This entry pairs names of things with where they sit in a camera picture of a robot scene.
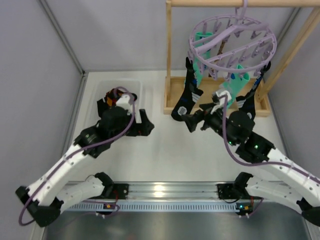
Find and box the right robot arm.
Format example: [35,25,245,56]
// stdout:
[182,103,320,226]

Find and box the aluminium frame post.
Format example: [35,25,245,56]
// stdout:
[37,0,87,76]

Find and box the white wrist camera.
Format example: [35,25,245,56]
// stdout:
[211,89,233,113]
[115,93,136,114]

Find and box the red yellow black argyle sock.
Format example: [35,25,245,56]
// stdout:
[102,88,125,107]

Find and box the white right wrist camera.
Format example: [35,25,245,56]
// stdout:
[211,89,233,113]

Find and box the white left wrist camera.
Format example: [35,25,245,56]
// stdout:
[115,93,136,114]

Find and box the purple round clip hanger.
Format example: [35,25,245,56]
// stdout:
[187,0,277,81]

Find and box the wooden hanger rack frame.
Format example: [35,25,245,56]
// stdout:
[163,0,320,118]

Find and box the black blue sport sock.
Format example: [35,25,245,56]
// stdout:
[171,57,204,122]

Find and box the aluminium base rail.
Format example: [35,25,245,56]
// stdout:
[59,181,278,201]

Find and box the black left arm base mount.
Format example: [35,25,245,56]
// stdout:
[100,183,130,200]

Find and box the brown striped sock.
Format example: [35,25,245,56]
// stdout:
[217,40,227,56]

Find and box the grey slotted cable duct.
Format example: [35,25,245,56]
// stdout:
[67,201,251,213]

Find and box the black blue sock right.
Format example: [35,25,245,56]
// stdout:
[236,61,271,120]

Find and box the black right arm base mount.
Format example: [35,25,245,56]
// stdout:
[217,183,245,204]

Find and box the white plastic laundry basket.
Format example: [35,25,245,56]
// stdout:
[84,78,154,136]

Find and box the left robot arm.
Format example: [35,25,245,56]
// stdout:
[15,106,155,228]

